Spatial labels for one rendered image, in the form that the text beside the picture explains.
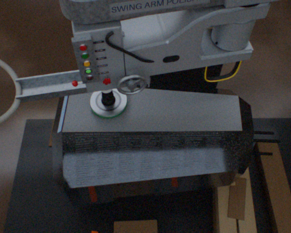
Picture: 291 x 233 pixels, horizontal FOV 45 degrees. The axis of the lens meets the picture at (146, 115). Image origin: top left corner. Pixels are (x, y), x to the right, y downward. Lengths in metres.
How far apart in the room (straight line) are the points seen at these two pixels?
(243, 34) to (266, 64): 1.85
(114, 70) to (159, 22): 0.31
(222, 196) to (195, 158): 0.56
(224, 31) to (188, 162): 0.78
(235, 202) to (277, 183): 0.43
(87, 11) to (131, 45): 0.31
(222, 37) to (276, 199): 1.42
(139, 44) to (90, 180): 0.90
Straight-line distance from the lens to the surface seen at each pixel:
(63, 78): 1.93
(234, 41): 1.77
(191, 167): 2.08
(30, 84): 1.95
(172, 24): 1.64
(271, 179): 2.82
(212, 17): 1.58
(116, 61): 1.62
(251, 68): 3.51
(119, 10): 1.42
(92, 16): 1.42
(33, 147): 3.04
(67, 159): 2.09
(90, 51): 1.53
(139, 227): 2.54
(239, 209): 2.53
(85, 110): 2.09
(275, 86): 3.44
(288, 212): 2.77
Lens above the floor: 2.60
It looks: 58 degrees down
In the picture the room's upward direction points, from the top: straight up
